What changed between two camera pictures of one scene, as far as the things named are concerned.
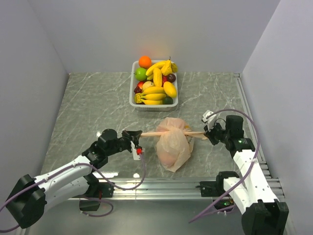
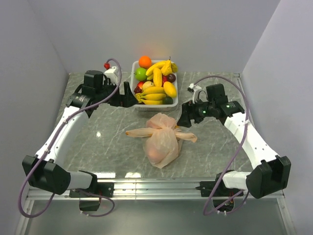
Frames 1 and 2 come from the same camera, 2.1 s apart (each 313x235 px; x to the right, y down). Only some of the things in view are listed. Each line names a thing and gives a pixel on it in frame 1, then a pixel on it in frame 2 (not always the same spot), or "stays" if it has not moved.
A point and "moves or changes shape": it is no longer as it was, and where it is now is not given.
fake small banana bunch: x=152 y=95 stays
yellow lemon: x=169 y=89 stays
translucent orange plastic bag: x=175 y=143 moves or changes shape
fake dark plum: x=171 y=78 stays
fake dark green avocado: x=167 y=100 stays
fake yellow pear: x=167 y=69 stays
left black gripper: x=133 y=135 to x=126 y=100
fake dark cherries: x=138 y=90 stays
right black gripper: x=211 y=134 to x=189 y=112
